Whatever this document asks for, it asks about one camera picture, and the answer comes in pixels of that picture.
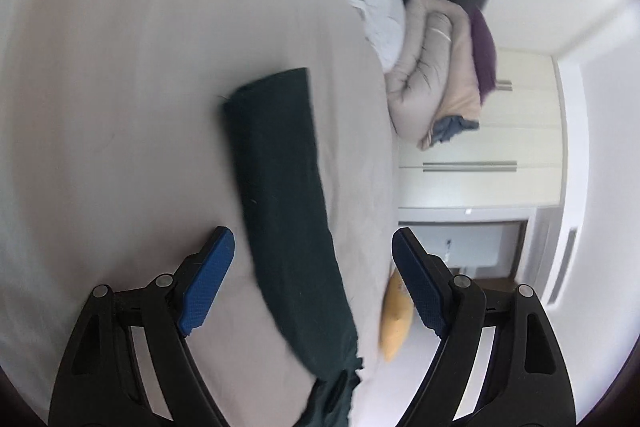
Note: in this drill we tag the yellow pillow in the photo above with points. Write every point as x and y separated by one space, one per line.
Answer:
396 322

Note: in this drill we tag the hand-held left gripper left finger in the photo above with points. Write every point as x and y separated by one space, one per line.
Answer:
207 277

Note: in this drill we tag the purple cloth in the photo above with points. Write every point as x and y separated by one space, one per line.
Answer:
484 52

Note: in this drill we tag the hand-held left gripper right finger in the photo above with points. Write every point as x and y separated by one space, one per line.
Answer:
417 277

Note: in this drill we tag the folded beige duvet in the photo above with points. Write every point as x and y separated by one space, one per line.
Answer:
425 72

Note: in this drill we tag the dark green cloth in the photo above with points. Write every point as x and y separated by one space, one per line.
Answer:
285 187

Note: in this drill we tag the bed with white sheet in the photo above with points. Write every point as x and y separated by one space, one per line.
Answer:
125 82

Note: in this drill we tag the blue cloth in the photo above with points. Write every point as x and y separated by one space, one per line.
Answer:
452 128

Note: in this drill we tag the white wardrobe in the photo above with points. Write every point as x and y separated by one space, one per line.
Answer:
520 132

